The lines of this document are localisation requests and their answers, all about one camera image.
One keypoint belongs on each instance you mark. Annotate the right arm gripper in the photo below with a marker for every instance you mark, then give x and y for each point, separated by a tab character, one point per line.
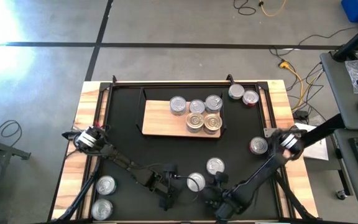
217	196

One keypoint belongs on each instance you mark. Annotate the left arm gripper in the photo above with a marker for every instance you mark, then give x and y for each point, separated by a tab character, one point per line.
172	186

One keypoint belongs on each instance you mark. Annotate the silver-lid blue can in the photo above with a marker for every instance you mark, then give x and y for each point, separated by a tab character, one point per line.
215	165

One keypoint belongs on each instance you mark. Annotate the gold-lid seafood can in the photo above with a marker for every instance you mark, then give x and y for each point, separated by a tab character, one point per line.
195	131

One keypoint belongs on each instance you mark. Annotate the wooden shelf with black frame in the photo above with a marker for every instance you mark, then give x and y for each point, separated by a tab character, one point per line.
160	121

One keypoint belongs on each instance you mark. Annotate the silver-lid yellow-teal can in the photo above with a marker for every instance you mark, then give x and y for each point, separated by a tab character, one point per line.
178	103

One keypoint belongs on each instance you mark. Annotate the silver-lid green tuna can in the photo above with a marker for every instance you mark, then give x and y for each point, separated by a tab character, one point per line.
213	102

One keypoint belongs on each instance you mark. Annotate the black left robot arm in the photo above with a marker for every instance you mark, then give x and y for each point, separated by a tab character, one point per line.
120	160

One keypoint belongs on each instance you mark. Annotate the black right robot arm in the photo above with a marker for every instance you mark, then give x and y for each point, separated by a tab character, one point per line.
259	175

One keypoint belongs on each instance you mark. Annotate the silver-lid red can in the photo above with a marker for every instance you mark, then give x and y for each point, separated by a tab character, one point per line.
258	145
250	97

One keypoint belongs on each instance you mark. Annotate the silver-lid white-green can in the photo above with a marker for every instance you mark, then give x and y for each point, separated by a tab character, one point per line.
236	91

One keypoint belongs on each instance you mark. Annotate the black power adapter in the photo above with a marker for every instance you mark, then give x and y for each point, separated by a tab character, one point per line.
300	114

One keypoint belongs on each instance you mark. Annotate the desk caster wheel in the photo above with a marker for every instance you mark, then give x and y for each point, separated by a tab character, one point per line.
340	195

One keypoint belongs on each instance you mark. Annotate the black table clamp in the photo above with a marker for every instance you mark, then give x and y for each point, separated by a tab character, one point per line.
229	78
114	79

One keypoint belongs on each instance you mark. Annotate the black desk support bar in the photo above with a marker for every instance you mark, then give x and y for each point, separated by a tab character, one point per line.
322	129

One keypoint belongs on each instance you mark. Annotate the grey desk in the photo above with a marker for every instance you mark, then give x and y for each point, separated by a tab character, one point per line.
343	93

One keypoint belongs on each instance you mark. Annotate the blue plastic bin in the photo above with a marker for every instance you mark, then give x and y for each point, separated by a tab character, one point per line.
354	9

